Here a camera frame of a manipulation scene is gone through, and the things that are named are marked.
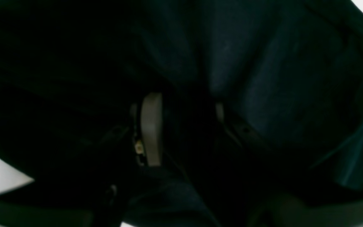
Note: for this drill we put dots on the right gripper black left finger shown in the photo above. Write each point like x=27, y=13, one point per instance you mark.
x=88, y=186

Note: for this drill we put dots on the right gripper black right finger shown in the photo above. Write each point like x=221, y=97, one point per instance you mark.
x=284, y=198

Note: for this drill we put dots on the black t-shirt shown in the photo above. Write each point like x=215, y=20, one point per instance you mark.
x=291, y=69

